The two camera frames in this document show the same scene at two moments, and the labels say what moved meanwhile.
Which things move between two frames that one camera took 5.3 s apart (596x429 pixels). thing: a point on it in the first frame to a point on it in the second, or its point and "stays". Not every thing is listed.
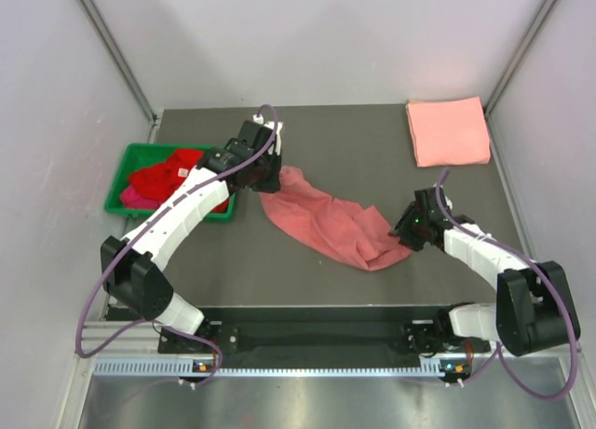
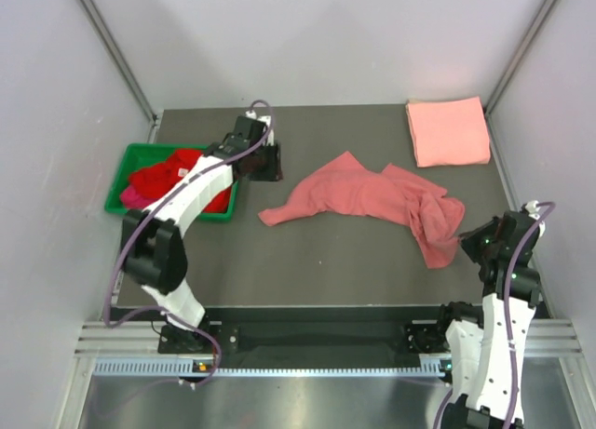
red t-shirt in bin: [157, 179] stays
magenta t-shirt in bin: [131, 199] stays
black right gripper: [401, 228] to [467, 237]
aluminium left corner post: [119, 56] stays
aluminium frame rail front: [137, 340] stays
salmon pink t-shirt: [331, 227] to [393, 195]
